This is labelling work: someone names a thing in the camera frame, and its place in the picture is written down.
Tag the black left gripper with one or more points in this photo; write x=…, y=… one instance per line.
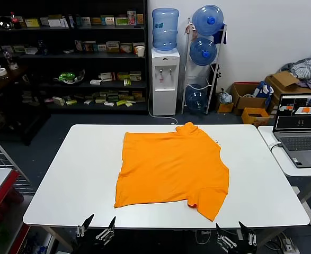
x=91, y=247

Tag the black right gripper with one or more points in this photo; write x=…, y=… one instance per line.
x=240, y=250

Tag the orange t-shirt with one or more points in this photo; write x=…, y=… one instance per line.
x=168, y=169

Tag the grey clothes pile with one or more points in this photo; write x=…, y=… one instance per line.
x=305, y=68

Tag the large white work table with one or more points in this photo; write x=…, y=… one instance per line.
x=91, y=172

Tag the white power strip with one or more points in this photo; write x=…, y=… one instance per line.
x=287, y=244

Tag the small white side table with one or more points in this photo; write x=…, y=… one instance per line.
x=279, y=161

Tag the grey laptop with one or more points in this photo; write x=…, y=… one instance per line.
x=301, y=144

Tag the yellow cardboard box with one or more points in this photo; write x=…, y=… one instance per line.
x=250, y=118

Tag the flat white red box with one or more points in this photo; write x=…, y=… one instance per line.
x=109, y=103

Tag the small orange cardboard box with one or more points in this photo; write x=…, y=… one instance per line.
x=225, y=108

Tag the lime yellow box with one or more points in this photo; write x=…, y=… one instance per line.
x=121, y=103

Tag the lime green box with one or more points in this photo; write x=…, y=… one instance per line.
x=71, y=102

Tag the open brown cardboard box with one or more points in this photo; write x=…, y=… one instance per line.
x=246, y=104

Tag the white plastic bag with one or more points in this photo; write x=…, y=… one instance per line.
x=225, y=97

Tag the yellow brown box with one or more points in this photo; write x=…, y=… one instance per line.
x=137, y=95

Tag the white water dispenser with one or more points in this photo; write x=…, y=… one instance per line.
x=165, y=100

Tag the blue and white bag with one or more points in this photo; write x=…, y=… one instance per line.
x=264, y=91

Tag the small green box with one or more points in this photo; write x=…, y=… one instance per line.
x=127, y=82

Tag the red and white box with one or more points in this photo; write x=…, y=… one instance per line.
x=107, y=76

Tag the bowl of green fruit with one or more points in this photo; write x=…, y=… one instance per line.
x=67, y=77

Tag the black shelving unit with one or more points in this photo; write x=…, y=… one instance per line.
x=145, y=79

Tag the black tripod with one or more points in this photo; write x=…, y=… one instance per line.
x=215, y=79

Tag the large flapped cardboard box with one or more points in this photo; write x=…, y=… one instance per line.
x=285, y=79

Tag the dark brown desk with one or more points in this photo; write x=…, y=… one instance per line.
x=12, y=79

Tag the small flat white box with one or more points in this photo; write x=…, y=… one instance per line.
x=68, y=50

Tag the white paper cup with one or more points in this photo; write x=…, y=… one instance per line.
x=140, y=51

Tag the olive yellow medicine box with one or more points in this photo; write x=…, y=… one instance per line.
x=113, y=47

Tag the upright white blue box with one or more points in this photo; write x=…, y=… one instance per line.
x=78, y=45

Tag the beige medicine box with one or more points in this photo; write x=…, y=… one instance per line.
x=134, y=44

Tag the plain white box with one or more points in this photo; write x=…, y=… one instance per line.
x=31, y=50

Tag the white metal jug rack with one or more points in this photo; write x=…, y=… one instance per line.
x=187, y=47

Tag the dark blue cloth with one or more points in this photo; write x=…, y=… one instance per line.
x=220, y=37

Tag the blue water jug with label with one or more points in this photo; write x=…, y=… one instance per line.
x=165, y=31

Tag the wide white medicine box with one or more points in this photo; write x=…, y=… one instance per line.
x=57, y=22

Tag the pink hanging rag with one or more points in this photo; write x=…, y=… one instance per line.
x=189, y=27

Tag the tall pink box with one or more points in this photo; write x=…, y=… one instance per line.
x=131, y=18

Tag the tall orange box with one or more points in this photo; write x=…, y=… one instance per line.
x=140, y=19

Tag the cola bottle red cap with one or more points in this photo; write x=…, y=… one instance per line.
x=16, y=23

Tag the shiny dark glass bowl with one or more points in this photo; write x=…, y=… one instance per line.
x=4, y=23

